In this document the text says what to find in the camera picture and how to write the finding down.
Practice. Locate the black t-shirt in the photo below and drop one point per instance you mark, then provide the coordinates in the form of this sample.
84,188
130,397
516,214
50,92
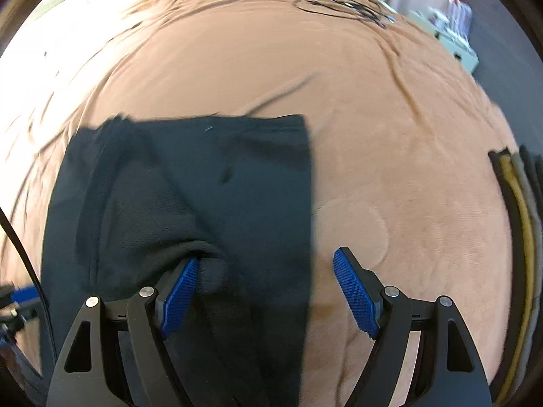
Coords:
254,178

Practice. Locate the pink striped bag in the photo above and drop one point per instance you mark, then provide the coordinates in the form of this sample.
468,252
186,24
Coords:
460,12

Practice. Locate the white nightstand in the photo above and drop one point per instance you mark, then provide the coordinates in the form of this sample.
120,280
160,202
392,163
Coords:
454,46

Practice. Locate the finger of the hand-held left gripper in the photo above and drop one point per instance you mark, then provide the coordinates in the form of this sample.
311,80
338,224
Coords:
25,294

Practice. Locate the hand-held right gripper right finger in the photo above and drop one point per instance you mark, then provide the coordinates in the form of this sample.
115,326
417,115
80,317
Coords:
354,292

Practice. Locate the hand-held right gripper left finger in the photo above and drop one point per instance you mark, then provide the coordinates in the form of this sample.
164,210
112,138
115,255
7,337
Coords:
180,296

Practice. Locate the stack of folded clothes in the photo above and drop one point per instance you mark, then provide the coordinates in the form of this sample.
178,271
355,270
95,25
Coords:
526,241

